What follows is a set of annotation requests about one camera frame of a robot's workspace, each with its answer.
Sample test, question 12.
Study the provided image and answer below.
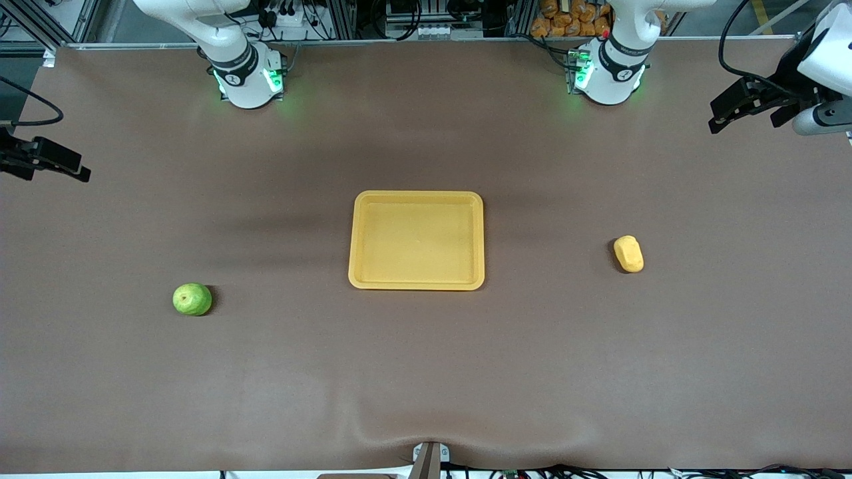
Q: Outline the white power strip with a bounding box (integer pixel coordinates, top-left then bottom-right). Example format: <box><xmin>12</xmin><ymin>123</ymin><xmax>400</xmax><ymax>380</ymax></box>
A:
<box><xmin>260</xmin><ymin>3</ymin><xmax>321</xmax><ymax>42</ymax></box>

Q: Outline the brown table mat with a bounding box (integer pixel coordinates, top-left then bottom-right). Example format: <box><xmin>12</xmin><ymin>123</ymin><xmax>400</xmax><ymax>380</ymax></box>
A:
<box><xmin>0</xmin><ymin>41</ymin><xmax>852</xmax><ymax>474</ymax></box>

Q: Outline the yellow potato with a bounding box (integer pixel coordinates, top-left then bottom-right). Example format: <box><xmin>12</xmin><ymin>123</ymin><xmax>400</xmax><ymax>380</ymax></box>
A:
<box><xmin>613</xmin><ymin>235</ymin><xmax>645</xmax><ymax>273</ymax></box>

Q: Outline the green apple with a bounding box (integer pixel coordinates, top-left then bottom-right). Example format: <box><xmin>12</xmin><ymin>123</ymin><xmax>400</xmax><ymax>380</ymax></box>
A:
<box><xmin>172</xmin><ymin>283</ymin><xmax>214</xmax><ymax>317</ymax></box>

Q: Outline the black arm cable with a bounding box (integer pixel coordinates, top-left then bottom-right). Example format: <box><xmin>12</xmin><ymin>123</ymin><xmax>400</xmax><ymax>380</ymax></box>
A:
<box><xmin>718</xmin><ymin>0</ymin><xmax>803</xmax><ymax>90</ymax></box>
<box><xmin>0</xmin><ymin>76</ymin><xmax>65</xmax><ymax>128</ymax></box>

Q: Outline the orange bread pile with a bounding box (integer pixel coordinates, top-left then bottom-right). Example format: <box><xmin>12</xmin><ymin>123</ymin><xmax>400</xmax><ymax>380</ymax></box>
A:
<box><xmin>530</xmin><ymin>0</ymin><xmax>668</xmax><ymax>38</ymax></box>

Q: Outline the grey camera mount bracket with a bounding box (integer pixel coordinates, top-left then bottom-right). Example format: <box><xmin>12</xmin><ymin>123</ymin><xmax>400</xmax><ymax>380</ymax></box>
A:
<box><xmin>411</xmin><ymin>441</ymin><xmax>451</xmax><ymax>479</ymax></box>

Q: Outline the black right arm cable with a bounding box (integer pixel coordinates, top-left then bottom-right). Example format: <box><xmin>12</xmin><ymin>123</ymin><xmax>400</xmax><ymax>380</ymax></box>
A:
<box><xmin>0</xmin><ymin>76</ymin><xmax>65</xmax><ymax>128</ymax></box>

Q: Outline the grey aluminium frame rail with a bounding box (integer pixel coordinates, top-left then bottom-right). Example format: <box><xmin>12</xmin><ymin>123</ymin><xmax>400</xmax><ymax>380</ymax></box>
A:
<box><xmin>65</xmin><ymin>35</ymin><xmax>799</xmax><ymax>51</ymax></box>

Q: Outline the yellow plastic tray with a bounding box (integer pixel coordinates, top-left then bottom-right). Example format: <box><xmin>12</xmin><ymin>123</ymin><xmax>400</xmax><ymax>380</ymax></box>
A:
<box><xmin>348</xmin><ymin>190</ymin><xmax>485</xmax><ymax>291</ymax></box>

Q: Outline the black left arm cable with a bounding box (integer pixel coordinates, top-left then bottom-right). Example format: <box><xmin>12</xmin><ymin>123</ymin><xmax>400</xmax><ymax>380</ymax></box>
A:
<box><xmin>718</xmin><ymin>0</ymin><xmax>803</xmax><ymax>90</ymax></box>

